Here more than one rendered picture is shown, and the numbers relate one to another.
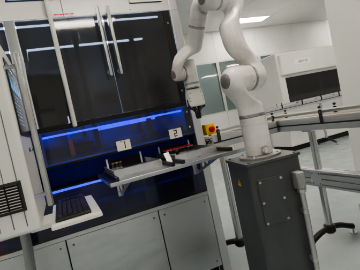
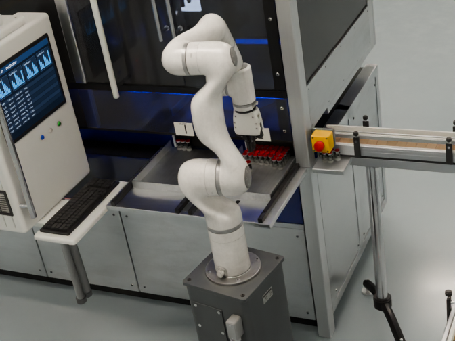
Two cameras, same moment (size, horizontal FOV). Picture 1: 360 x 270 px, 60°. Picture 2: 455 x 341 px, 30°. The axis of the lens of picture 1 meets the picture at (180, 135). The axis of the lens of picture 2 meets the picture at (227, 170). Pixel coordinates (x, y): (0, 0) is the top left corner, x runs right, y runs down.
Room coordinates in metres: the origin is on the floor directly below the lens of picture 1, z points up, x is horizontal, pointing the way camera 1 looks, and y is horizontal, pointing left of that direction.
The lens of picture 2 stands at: (-0.03, -2.17, 2.56)
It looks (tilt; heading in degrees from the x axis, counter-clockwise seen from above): 29 degrees down; 50
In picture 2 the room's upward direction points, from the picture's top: 10 degrees counter-clockwise
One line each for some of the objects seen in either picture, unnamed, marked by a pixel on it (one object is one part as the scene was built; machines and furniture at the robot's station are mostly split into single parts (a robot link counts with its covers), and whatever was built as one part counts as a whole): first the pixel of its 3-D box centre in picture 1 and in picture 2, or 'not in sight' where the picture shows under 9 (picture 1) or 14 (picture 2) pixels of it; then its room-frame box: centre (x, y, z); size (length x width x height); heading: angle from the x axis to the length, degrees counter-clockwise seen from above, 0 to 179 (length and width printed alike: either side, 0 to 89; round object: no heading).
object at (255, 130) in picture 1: (256, 136); (229, 246); (1.43, -0.34, 0.95); 0.19 x 0.19 x 0.18
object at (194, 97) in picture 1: (194, 96); (247, 119); (1.79, -0.13, 1.21); 0.10 x 0.08 x 0.11; 113
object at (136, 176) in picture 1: (163, 164); (210, 183); (1.77, 0.12, 0.87); 0.70 x 0.48 x 0.02; 112
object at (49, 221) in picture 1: (66, 212); (76, 208); (1.41, 0.58, 0.79); 0.45 x 0.28 x 0.03; 21
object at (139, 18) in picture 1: (146, 60); (223, 16); (1.96, 0.11, 1.51); 0.43 x 0.01 x 0.59; 112
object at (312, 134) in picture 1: (320, 181); not in sight; (2.19, -0.92, 0.46); 0.09 x 0.09 x 0.77; 22
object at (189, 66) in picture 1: (188, 72); (240, 83); (1.79, -0.12, 1.35); 0.09 x 0.08 x 0.13; 121
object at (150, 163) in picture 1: (131, 166); (179, 165); (1.77, 0.31, 0.90); 0.34 x 0.26 x 0.04; 22
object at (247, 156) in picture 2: (179, 150); (263, 159); (1.98, 0.02, 0.90); 0.18 x 0.02 x 0.05; 112
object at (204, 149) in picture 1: (185, 152); (255, 172); (1.90, -0.01, 0.90); 0.34 x 0.26 x 0.04; 22
